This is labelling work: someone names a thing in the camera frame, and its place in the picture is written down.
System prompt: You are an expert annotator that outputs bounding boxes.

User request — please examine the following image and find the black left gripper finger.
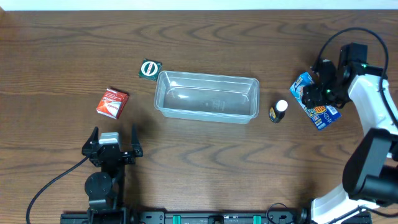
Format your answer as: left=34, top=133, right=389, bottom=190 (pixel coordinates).
left=89, top=126, right=99, bottom=144
left=131, top=124, right=140, bottom=146

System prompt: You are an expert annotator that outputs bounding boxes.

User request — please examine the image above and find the blue medicine box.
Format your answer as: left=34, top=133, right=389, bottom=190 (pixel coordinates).
left=290, top=72, right=341, bottom=130

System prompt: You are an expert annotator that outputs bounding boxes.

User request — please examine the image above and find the small dark bottle white cap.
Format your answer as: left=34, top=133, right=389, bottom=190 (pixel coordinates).
left=269, top=100, right=288, bottom=123

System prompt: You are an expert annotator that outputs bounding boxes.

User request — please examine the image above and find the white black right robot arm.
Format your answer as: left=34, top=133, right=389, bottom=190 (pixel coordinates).
left=301, top=43, right=397, bottom=223

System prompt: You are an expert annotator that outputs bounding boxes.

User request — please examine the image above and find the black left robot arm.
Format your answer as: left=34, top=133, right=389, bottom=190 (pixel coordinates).
left=81, top=126, right=143, bottom=223

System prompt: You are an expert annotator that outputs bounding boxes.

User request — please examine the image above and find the clear plastic container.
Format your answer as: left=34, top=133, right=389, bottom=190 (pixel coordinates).
left=154, top=71, right=260, bottom=124

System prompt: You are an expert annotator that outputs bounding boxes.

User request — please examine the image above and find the red Panadol box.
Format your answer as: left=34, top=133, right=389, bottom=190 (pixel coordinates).
left=96, top=88, right=129, bottom=119

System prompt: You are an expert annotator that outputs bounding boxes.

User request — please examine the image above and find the green square box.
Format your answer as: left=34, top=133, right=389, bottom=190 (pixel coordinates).
left=139, top=58, right=162, bottom=81

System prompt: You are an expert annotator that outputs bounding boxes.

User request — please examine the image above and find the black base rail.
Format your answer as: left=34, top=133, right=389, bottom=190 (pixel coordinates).
left=60, top=211, right=297, bottom=224

